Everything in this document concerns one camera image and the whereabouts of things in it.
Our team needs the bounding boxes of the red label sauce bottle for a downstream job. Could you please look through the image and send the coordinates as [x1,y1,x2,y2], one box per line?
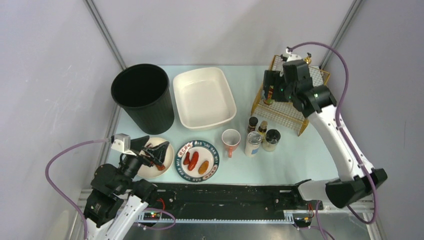
[263,85,275,105]

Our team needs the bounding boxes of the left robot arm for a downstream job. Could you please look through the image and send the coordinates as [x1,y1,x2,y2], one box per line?
[83,133,170,240]

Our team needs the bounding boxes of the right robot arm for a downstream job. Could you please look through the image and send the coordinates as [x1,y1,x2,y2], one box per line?
[262,59,388,209]

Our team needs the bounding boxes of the brown meat piece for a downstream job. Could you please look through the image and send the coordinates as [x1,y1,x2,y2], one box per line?
[156,164,166,171]

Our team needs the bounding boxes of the cream plate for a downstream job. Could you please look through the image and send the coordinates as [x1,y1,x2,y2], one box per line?
[137,137,175,179]

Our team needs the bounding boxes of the large red sausage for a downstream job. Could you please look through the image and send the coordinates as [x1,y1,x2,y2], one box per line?
[187,151,199,171]

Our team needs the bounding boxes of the dark brown small bottle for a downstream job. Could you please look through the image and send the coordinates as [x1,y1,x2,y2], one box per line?
[247,116,259,133]

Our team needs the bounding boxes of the small bottle tan cap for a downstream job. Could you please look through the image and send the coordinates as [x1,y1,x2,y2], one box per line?
[257,120,268,141]

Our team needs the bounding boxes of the orange sausage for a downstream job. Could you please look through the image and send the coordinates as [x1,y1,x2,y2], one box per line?
[198,160,209,175]

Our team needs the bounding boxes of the jar with black lid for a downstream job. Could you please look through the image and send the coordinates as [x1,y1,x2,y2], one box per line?
[262,129,281,152]

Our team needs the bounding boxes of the green rimmed patterned plate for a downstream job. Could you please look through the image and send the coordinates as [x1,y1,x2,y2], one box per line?
[174,140,220,183]

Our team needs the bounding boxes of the black ribbed trash bin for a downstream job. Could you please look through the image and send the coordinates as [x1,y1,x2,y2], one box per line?
[110,63,175,135]

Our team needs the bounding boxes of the left electronics board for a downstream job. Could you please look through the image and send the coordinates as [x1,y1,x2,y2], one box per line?
[142,211,162,222]

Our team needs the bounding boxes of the electronics board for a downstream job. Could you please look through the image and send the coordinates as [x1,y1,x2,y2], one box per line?
[142,211,162,222]
[293,217,313,228]

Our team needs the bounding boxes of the white rectangular tub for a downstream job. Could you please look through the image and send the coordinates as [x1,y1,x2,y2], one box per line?
[172,67,237,131]

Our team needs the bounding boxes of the orange ceramic mug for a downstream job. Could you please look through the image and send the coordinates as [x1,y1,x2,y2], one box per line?
[221,128,241,158]

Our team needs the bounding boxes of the right electronics board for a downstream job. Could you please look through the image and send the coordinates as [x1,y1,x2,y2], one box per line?
[293,217,313,228]

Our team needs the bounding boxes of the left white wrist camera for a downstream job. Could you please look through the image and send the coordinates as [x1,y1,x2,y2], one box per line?
[110,133,131,154]

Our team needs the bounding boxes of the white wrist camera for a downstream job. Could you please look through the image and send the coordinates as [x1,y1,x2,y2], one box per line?
[280,47,303,63]
[110,133,131,154]

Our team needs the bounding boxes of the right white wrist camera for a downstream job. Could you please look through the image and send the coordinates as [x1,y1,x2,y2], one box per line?
[280,47,303,63]

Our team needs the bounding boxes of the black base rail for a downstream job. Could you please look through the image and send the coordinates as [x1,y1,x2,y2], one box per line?
[149,182,317,221]

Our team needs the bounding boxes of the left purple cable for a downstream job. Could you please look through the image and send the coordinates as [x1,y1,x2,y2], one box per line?
[44,139,113,240]

